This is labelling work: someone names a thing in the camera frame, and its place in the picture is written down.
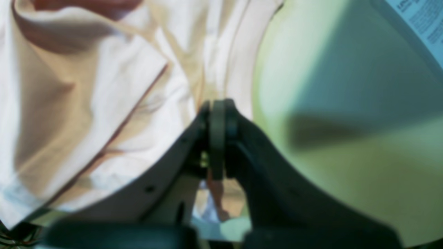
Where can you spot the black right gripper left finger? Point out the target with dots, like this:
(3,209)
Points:
(153,211)

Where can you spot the pink T-shirt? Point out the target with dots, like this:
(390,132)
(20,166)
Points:
(93,92)

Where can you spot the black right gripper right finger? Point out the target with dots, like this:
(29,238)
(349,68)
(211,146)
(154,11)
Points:
(287,211)

